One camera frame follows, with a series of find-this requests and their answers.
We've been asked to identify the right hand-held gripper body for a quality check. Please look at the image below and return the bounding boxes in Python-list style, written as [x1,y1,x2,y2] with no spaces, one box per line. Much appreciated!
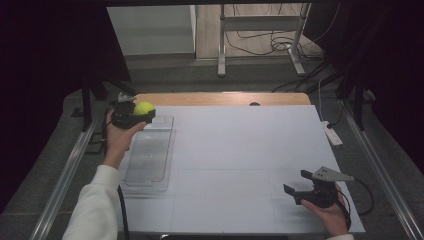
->
[293,166,355,209]

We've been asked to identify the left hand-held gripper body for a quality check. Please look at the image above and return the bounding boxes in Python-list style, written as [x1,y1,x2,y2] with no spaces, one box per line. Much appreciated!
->
[111,93,148,130]

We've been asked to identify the yellow tennis ball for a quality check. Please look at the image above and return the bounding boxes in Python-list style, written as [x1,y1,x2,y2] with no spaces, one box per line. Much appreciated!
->
[133,101,156,116]

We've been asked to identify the clear plastic tray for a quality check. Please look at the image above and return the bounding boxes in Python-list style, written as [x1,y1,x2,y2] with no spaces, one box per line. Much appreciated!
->
[119,114,176,195]

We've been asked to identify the person's right hand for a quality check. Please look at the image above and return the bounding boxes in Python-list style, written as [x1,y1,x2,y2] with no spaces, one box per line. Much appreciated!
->
[301,184,350,237]

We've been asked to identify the person's left hand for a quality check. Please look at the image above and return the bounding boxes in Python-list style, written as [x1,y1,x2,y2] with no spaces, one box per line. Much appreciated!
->
[103,112,148,170]

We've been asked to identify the black metal stand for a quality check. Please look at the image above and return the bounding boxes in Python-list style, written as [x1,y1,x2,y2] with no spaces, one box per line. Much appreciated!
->
[80,75,138,133]
[335,71,368,132]

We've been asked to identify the white power strip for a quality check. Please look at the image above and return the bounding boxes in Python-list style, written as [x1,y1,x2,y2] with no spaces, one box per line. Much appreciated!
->
[320,120,344,147]

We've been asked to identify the wooden table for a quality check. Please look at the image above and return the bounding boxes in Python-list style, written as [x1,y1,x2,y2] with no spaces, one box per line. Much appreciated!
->
[132,92,312,107]

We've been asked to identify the white table board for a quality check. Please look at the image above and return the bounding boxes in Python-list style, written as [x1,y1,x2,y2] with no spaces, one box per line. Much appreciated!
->
[114,104,366,234]

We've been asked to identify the dark curtain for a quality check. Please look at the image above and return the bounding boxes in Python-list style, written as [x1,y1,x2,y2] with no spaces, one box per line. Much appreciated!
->
[304,0,424,175]
[0,0,132,215]

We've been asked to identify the white cabinet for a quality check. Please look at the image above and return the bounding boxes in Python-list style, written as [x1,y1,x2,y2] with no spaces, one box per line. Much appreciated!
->
[106,4,198,57]

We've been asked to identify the black floor bracket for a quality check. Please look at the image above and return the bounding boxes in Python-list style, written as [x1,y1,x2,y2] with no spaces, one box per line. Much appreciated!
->
[84,131,109,156]

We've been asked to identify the right hand-held gripper black cable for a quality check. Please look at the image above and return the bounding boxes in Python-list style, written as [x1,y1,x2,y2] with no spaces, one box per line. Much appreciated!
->
[334,177,375,231]

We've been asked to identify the hand-held gripper black cable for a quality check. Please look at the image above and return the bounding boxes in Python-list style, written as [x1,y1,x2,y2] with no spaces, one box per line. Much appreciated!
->
[334,177,375,231]
[101,99,131,240]

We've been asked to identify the aluminium floor rail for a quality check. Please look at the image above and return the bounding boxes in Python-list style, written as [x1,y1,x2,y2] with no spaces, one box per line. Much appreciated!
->
[342,99,424,240]
[29,120,98,240]

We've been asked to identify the left hand-held gripper black cable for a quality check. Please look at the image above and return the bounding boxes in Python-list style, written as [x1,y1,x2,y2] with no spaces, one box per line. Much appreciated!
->
[101,99,131,240]

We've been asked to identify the tangled black floor cables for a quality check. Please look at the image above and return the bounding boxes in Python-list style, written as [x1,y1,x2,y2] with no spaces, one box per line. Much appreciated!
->
[224,3,342,63]

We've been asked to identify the white metal desk frame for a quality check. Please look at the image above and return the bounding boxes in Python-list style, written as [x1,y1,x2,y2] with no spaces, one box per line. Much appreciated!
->
[217,3,312,79]

